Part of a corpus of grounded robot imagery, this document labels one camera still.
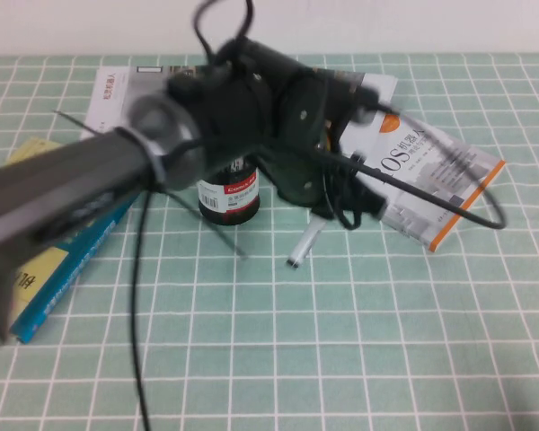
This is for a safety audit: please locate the left gripper dark green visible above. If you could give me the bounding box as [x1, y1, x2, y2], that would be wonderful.
[256, 71, 343, 224]

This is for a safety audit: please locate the white marker pen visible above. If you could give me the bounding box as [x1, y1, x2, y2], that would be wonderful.
[286, 214, 325, 268]

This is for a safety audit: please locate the black mesh pen holder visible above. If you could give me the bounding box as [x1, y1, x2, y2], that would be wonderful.
[197, 154, 261, 227]

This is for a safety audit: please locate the white ROS book orange edge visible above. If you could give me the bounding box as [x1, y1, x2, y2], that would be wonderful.
[336, 107, 507, 253]

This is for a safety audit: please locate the white brochure with office photo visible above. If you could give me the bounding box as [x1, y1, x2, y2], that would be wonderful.
[312, 66, 399, 136]
[80, 66, 212, 140]

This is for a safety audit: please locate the green checked tablecloth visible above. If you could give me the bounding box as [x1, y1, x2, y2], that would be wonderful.
[0, 53, 539, 431]

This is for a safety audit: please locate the yellow and blue hardcover book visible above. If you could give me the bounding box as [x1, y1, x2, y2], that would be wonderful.
[4, 136, 138, 346]

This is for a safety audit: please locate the thin black cable tie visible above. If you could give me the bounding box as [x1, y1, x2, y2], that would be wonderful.
[53, 110, 120, 138]
[161, 187, 249, 260]

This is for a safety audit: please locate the black looping cable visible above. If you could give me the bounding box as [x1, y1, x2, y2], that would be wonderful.
[309, 87, 509, 231]

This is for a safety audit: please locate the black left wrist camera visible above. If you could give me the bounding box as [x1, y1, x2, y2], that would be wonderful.
[233, 38, 381, 111]

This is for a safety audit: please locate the black cable loop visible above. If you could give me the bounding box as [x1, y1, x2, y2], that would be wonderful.
[191, 0, 257, 64]

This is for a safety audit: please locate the thin black hanging cable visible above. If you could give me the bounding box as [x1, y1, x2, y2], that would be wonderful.
[128, 188, 155, 431]

